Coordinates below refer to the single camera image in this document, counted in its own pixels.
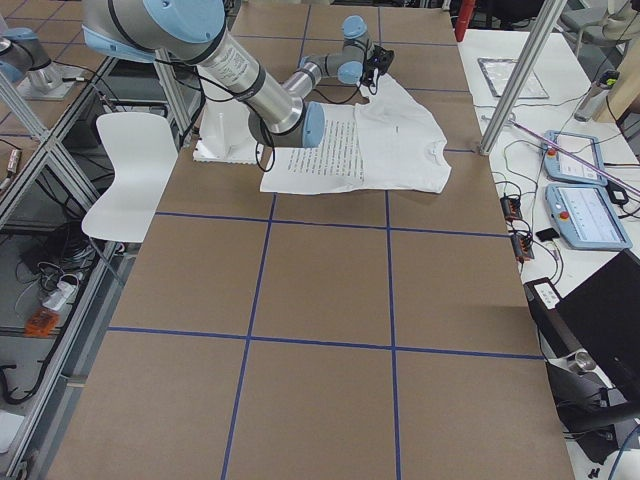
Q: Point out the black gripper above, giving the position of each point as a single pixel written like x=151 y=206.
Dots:
x=369 y=73

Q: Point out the white long-sleeve printed shirt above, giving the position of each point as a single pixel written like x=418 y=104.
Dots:
x=391 y=142

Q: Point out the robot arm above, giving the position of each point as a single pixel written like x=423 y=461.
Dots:
x=360 y=62
x=195 y=32

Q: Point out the red cylinder object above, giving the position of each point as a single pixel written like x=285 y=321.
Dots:
x=465 y=14

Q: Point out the document in black sleeve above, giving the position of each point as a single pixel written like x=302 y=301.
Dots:
x=497 y=73

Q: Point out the black orange adapter box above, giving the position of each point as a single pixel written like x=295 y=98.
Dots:
x=510 y=207

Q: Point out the white side table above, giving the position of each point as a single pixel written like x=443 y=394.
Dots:
x=520 y=164

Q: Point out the grey water bottle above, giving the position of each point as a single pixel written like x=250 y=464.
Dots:
x=596 y=95

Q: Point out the white plastic chair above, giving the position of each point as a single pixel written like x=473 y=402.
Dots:
x=143 y=154

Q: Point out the blue teach pendant near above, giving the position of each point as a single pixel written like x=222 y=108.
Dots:
x=585 y=218

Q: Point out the black laptop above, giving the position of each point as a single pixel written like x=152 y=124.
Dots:
x=601 y=316

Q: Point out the white power strip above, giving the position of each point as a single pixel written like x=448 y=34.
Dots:
x=60 y=295

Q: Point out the orange box on floor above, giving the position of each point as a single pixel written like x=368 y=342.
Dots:
x=41 y=323

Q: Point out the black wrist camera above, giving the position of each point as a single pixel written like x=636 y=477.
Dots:
x=381 y=59

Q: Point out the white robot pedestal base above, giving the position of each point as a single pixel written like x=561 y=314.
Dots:
x=224 y=134

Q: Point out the aluminium frame post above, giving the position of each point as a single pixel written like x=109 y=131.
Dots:
x=533 y=46

